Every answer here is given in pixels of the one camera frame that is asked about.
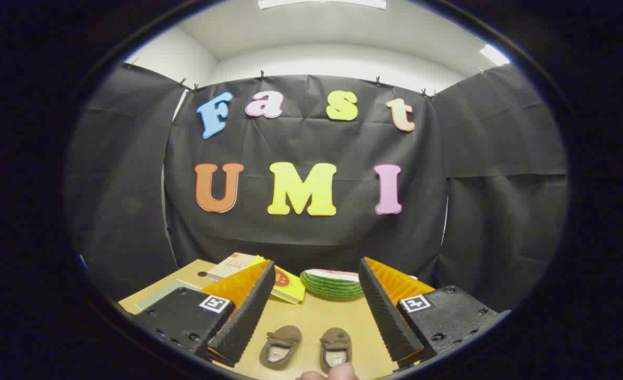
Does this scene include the brown fuzzy shoe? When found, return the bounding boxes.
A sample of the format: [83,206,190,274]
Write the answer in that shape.
[319,327,353,373]
[259,325,303,371]

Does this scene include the yellow book with red emblem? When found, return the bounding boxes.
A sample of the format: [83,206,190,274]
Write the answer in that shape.
[248,255,306,305]

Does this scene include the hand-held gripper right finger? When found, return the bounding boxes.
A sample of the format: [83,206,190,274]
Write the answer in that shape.
[358,256,512,371]

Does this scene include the beige paperback book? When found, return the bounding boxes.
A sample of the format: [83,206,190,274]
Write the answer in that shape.
[207,252,262,282]

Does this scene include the watermelon slice plush toy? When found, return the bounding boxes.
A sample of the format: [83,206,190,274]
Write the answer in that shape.
[300,269,365,301]

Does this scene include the long ceiling light panel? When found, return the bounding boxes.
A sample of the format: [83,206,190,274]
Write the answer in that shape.
[258,0,388,11]

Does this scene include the small ceiling light panel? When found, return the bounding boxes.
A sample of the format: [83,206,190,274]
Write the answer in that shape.
[479,44,511,67]

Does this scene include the pale green fabric storage box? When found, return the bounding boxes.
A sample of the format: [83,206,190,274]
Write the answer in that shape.
[135,279,202,312]

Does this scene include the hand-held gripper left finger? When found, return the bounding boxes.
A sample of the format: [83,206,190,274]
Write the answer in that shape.
[132,259,276,368]

